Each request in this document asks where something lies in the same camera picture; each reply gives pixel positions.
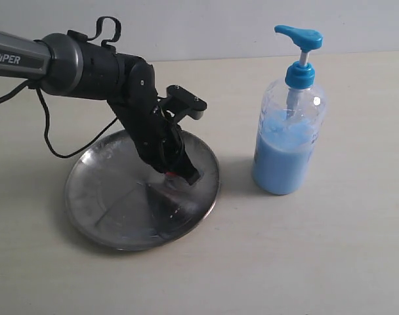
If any blue soap blob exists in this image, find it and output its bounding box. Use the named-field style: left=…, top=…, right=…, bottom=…
left=154, top=173, right=194, bottom=191

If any left wrist camera black grey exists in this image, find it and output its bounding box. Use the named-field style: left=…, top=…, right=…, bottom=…
left=159, top=85, right=207, bottom=123

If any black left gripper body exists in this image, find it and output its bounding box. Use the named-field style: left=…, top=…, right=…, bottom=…
left=114, top=104, right=186, bottom=173

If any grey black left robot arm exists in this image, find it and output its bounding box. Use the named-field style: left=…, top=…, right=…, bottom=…
left=0, top=31, right=207, bottom=184

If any blue soap pump bottle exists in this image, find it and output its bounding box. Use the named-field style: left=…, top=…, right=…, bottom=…
left=252, top=25, right=327, bottom=196

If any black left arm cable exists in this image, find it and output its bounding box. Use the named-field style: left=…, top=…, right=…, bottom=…
left=0, top=16, right=123, bottom=159

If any round stainless steel plate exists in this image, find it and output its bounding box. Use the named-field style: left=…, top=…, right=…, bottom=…
left=64, top=130, right=221, bottom=251

